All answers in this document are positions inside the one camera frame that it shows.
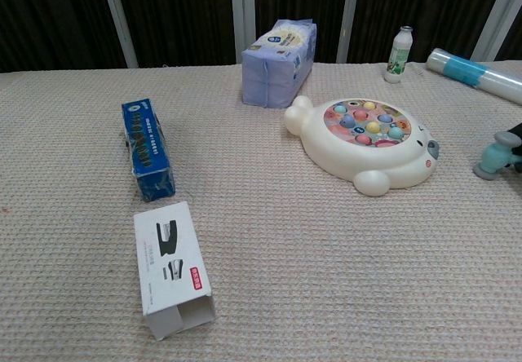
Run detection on clear plastic roll blue band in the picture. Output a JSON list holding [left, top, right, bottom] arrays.
[[425, 47, 522, 106]]

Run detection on small white green bottle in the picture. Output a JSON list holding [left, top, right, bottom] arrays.
[[383, 26, 414, 85]]

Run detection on teal toy hammer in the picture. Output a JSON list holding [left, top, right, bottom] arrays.
[[472, 131, 518, 182]]

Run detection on black pleated curtain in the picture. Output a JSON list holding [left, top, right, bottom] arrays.
[[0, 0, 522, 73]]

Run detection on blue long cardboard box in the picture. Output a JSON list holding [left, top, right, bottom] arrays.
[[121, 98, 177, 203]]

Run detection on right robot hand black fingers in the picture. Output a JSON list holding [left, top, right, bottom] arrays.
[[503, 121, 522, 198]]

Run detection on white metal frame post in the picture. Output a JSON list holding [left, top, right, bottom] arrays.
[[229, 0, 257, 66], [99, 0, 139, 69], [470, 0, 522, 62], [335, 0, 363, 64]]

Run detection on lavender tissue pack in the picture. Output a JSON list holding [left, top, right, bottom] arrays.
[[241, 19, 318, 109]]

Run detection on beige woven tablecloth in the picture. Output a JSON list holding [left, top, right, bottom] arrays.
[[0, 60, 522, 362]]

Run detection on white stapler box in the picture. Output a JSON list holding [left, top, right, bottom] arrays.
[[133, 201, 217, 342]]

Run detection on cream whack-a-mole toy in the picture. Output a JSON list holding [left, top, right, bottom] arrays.
[[284, 95, 442, 197]]

